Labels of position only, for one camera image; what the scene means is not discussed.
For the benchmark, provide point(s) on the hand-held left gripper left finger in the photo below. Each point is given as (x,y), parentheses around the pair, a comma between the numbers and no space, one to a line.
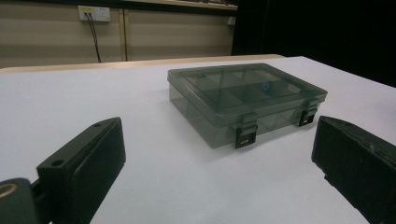
(84,174)

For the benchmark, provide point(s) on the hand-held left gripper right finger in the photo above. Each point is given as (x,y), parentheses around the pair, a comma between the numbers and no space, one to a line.
(358,165)

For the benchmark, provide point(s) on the grey translucent compartment box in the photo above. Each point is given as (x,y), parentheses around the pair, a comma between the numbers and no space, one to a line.
(218,109)

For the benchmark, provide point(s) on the white table cover sheet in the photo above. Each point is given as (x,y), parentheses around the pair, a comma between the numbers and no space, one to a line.
(186,186)

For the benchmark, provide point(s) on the wooden table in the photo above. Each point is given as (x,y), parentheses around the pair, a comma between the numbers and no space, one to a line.
(124,64)

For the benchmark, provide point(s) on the small blue round object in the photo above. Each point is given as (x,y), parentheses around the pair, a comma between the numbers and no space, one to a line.
(265,86)

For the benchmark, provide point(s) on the black curtain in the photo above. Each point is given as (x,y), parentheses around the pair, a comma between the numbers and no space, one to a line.
(327,31)

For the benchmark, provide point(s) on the black horizontal bar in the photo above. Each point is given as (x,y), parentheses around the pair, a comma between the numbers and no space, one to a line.
(155,6)

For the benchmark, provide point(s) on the small white wall socket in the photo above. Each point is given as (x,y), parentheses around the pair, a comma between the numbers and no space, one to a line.
(231,20)

